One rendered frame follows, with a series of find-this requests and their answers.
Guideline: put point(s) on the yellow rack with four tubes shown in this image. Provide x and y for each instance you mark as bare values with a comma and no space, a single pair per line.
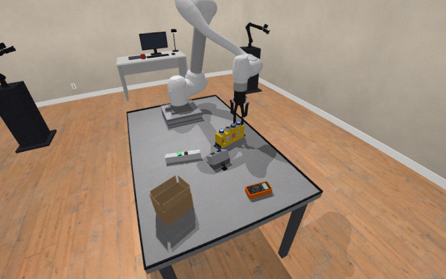
218,137

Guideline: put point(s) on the brown cardboard box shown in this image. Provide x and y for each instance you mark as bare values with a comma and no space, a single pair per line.
172,199

